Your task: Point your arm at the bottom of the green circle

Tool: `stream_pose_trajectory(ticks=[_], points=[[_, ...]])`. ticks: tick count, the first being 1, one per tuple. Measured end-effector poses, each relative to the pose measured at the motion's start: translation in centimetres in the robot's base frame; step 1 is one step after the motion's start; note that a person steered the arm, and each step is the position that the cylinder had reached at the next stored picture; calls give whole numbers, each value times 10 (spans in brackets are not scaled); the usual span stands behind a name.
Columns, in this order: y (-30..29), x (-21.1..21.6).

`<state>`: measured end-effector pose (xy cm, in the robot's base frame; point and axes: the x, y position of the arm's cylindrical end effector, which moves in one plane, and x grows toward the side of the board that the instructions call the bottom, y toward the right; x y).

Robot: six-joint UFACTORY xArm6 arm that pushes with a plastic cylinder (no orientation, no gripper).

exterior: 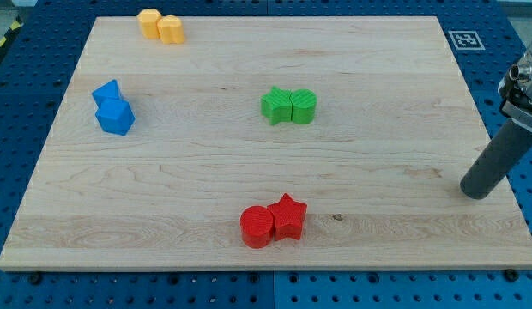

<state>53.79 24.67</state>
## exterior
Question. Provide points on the green circle block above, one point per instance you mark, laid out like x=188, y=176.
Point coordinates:
x=304, y=103

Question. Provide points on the green star block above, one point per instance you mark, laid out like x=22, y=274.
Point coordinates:
x=276, y=105

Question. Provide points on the red circle block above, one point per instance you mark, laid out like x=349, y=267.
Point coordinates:
x=256, y=226

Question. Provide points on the yellow heart block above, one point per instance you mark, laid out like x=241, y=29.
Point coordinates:
x=171, y=30

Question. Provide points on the blue cube block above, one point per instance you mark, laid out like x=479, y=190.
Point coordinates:
x=115, y=116

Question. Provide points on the red star block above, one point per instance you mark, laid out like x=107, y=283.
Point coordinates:
x=289, y=218

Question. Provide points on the white fiducial marker tag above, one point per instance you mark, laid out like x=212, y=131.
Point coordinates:
x=466, y=40

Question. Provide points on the yellow hexagon block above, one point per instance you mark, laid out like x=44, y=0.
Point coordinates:
x=147, y=20

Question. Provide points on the wooden board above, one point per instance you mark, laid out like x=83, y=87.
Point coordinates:
x=379, y=166

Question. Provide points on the yellow black hazard tape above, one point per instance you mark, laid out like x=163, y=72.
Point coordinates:
x=10, y=35

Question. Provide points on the blue triangle block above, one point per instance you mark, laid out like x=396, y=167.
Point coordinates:
x=109, y=90

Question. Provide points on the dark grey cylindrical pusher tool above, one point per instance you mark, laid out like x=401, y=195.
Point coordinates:
x=507, y=147

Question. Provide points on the robot arm with silver flange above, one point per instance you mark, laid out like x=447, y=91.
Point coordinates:
x=516, y=90

